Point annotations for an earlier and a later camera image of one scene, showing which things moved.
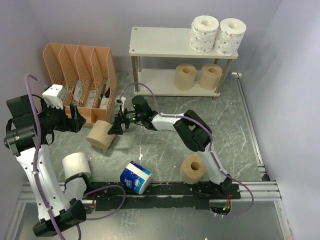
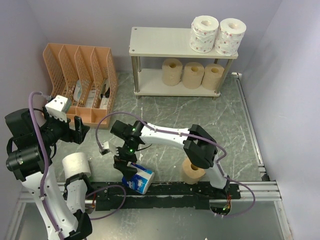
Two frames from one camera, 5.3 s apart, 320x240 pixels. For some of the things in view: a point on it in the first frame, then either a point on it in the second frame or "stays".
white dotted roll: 230,37 stays
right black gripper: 116,128 to 120,163
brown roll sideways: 98,136 to 171,71
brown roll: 210,76 stays
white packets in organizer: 77,90 stays
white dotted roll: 203,33 stays
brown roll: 185,76 to 193,74
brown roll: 193,169 stays
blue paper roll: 136,177 stays
